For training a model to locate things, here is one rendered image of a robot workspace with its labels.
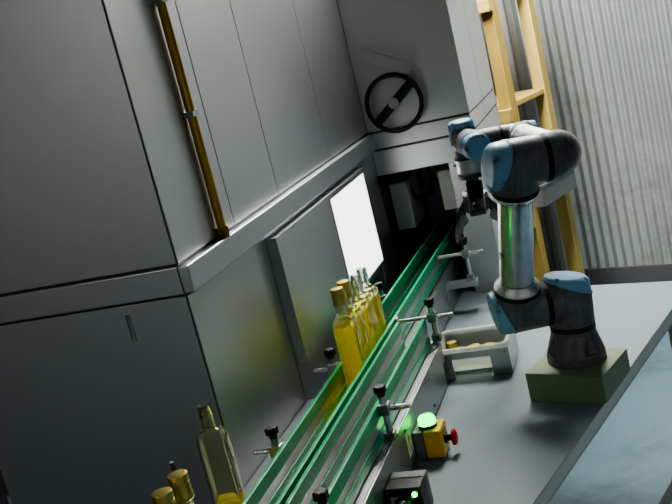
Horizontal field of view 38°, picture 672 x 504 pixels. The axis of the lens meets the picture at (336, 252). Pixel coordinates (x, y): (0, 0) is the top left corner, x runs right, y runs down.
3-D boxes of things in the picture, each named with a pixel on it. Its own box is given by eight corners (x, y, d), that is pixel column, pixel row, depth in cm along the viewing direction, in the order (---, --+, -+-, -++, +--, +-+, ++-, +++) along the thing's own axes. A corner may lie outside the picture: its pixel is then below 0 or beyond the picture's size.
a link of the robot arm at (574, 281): (603, 323, 246) (597, 272, 243) (552, 334, 245) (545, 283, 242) (585, 311, 258) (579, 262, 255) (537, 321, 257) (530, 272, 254)
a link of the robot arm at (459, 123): (450, 125, 267) (443, 122, 276) (458, 163, 270) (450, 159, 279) (477, 118, 268) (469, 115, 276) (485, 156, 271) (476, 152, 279)
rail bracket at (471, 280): (446, 301, 340) (433, 241, 335) (494, 295, 335) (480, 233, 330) (444, 306, 336) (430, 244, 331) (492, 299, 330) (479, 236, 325)
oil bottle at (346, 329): (354, 387, 254) (334, 311, 250) (374, 384, 253) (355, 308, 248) (348, 396, 249) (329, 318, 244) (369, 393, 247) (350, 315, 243)
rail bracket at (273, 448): (265, 480, 213) (250, 425, 211) (294, 478, 211) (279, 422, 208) (259, 489, 210) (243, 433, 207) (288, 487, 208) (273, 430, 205)
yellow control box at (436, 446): (423, 448, 239) (416, 420, 238) (452, 445, 237) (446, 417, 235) (417, 461, 233) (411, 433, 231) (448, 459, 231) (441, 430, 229)
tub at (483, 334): (446, 357, 296) (440, 330, 294) (519, 348, 289) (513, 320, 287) (436, 380, 280) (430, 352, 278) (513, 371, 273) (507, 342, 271)
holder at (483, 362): (429, 361, 297) (424, 337, 296) (519, 350, 289) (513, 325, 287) (419, 383, 282) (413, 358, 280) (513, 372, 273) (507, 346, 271)
